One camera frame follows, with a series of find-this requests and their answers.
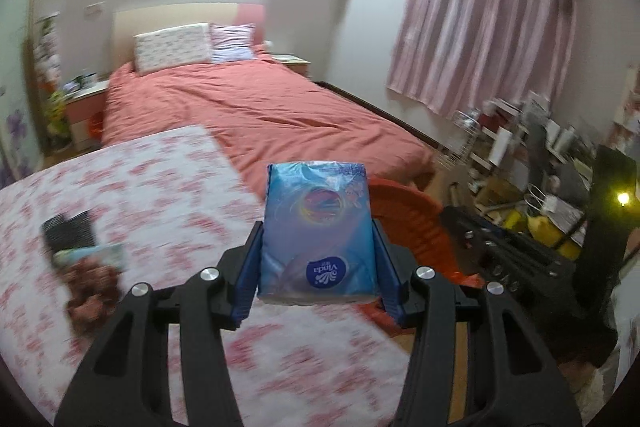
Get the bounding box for brown paper bag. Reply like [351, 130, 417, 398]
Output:
[474, 177, 522, 208]

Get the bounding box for hanging plush toys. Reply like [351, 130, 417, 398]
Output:
[32, 14, 72, 148]

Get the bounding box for orange plastic stool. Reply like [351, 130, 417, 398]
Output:
[369, 179, 484, 338]

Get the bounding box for light green sock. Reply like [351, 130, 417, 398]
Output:
[52, 243, 129, 272]

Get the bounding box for white wire rack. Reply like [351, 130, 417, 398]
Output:
[440, 109, 484, 168]

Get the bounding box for white trolley cart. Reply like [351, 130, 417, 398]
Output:
[470, 99, 532, 188]

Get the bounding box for yellow bag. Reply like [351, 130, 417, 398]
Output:
[505, 206, 587, 259]

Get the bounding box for black sock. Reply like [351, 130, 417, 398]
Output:
[41, 209, 99, 266]

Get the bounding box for floral pillow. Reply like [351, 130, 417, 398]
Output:
[132, 23, 214, 76]

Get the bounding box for table with floral tablecloth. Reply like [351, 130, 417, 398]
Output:
[0, 125, 417, 427]

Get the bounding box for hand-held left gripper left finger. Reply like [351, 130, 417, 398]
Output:
[54, 221, 267, 427]

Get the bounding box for cream and pink headboard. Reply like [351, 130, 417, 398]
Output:
[112, 2, 266, 68]

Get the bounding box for blue tissue packet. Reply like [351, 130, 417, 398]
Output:
[257, 161, 382, 307]

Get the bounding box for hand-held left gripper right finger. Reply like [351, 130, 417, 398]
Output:
[372, 219, 584, 427]

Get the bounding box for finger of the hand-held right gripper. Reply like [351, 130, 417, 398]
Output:
[437, 205, 552, 294]

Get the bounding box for pink curtain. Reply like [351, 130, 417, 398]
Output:
[385, 0, 597, 118]

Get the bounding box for pink nightstand with mug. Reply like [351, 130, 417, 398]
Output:
[64, 79, 111, 152]

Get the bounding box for striped pink pillow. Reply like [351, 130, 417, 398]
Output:
[209, 23, 257, 63]

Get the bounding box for salmon pink duvet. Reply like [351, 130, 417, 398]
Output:
[102, 52, 436, 188]

